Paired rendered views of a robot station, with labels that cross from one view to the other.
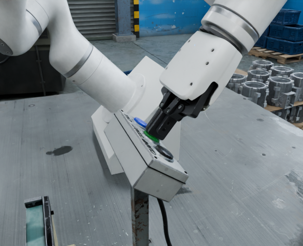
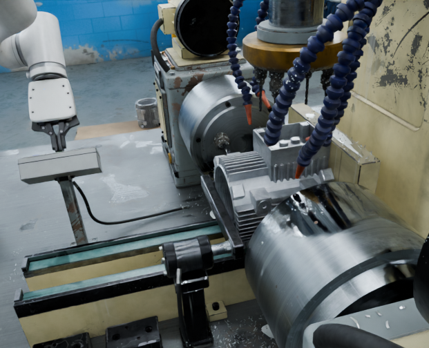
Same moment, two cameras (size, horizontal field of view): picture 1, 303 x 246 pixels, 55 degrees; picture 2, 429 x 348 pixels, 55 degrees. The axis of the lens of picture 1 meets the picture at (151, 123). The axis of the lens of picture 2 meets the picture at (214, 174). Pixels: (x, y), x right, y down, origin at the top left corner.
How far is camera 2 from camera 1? 83 cm
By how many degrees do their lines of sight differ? 70
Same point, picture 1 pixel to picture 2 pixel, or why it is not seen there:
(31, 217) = (43, 264)
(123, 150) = (65, 165)
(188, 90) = (72, 110)
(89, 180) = not seen: outside the picture
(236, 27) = (63, 70)
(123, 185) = not seen: outside the picture
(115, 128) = (36, 166)
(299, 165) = not seen: hidden behind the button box
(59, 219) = (8, 303)
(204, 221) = not seen: hidden behind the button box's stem
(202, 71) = (70, 98)
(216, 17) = (51, 68)
